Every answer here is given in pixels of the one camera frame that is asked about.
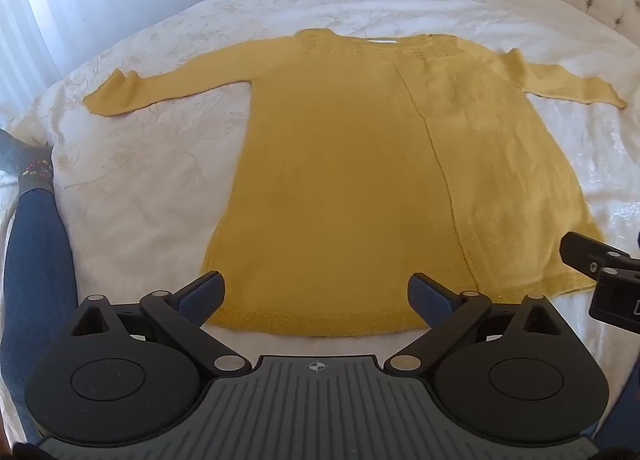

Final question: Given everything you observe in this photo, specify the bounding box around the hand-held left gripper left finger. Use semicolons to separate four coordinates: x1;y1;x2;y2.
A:
70;270;253;377

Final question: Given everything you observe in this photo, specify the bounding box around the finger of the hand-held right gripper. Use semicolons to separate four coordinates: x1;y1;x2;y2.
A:
559;232;640;282

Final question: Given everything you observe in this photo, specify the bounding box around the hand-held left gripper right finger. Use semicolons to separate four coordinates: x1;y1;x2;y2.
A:
382;272;564;376

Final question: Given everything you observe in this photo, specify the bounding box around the yellow knit sweater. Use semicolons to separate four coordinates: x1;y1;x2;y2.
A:
82;28;628;339

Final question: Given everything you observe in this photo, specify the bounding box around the white floral bedspread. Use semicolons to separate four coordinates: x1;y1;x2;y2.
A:
0;0;640;446

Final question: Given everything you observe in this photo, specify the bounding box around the person's leg in blue jeans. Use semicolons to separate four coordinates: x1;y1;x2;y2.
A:
0;189;82;447

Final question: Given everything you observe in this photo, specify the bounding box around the grey embroidered sock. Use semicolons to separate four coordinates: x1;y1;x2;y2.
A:
0;128;55;197

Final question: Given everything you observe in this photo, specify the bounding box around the white sheer curtain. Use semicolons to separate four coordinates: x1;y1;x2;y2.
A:
0;0;103;91

